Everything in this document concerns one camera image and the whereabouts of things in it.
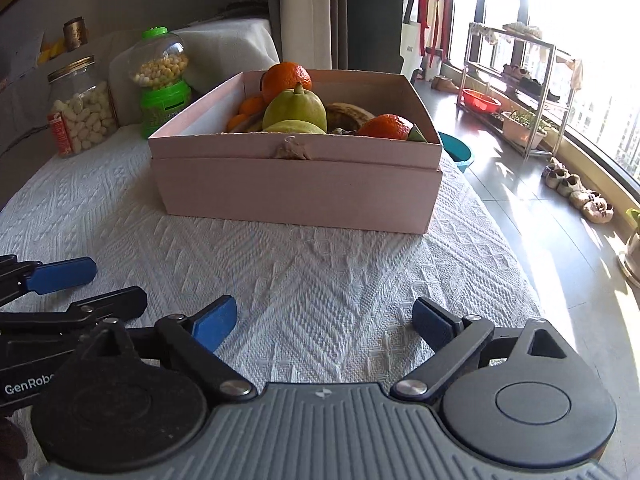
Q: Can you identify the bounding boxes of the mandarin with leaf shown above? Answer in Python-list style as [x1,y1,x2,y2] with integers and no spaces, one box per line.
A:
[357,114,426,142]

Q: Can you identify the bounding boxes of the large front mandarin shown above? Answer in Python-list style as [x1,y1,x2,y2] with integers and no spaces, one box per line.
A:
[238,94,267,116]

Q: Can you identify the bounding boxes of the green pear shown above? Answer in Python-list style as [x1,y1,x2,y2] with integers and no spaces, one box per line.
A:
[262,119,326,134]
[262,84,328,131]

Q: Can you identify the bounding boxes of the spotted banana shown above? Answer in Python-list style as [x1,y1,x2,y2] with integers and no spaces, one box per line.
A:
[326,103,375,133]

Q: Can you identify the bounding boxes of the mandarin with stem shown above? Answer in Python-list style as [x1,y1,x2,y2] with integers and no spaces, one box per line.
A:
[260,62,312,104]

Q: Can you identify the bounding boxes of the small orange mandarin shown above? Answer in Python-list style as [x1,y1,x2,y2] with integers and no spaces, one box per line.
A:
[226,114,250,132]

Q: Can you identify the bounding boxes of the right gloved hand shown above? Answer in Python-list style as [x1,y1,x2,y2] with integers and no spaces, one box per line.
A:
[0,417,28,480]

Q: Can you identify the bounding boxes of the glass jar of peanuts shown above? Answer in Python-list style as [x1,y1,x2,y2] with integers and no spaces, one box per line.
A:
[47,55,118,157]

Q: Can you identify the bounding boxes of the pink cardboard box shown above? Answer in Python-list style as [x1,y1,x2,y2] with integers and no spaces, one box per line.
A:
[149,70,442,234]

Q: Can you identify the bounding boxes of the teal plastic basin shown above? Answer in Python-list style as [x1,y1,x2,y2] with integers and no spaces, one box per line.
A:
[439,132,474,174]

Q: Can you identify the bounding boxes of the potted plant on sill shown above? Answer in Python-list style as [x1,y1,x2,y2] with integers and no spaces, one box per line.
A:
[617,208,640,288]

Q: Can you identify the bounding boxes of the white planter with greens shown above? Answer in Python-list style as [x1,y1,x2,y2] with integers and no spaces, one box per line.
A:
[501,110,547,150]

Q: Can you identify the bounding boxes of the red plastic basin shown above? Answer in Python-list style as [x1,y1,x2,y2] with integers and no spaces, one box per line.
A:
[461,88,501,114]

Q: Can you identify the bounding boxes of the green candy dispenser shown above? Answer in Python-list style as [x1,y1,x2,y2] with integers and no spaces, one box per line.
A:
[128,26,192,139]

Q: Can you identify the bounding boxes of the brass tin can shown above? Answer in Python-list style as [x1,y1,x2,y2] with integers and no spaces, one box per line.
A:
[63,16,88,52]

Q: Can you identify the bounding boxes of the grey covered sofa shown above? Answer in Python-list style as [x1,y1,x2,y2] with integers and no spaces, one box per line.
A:
[1,18,279,151]

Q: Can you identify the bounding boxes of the beige curtain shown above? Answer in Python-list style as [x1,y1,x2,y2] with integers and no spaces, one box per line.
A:
[279,0,348,70]

